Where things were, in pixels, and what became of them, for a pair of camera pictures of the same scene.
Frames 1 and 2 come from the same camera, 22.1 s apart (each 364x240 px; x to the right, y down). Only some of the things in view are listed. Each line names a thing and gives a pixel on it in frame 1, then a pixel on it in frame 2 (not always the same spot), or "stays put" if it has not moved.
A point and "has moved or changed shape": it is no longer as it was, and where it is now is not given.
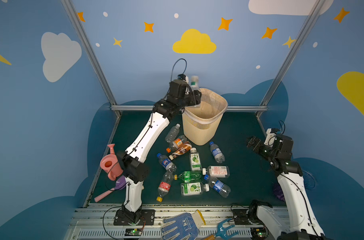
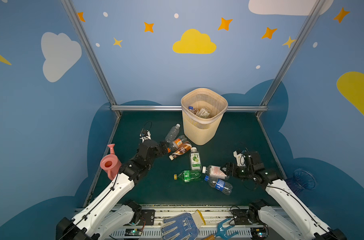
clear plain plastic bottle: [172, 134] stays put
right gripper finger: [255, 143] to [228, 169]
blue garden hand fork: [221, 232] stays put
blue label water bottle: [218, 186] has moved or changed shape
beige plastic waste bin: [201, 122] stays put
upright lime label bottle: [195, 160] stays put
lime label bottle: [192, 188] to [202, 113]
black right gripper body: [254, 143] to [233, 170]
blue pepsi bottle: [169, 165] to [193, 110]
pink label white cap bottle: [219, 171] stays put
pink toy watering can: [110, 164] stays put
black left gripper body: [195, 97] to [162, 148]
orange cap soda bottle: [176, 143] stays put
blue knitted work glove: [183, 226] stays put
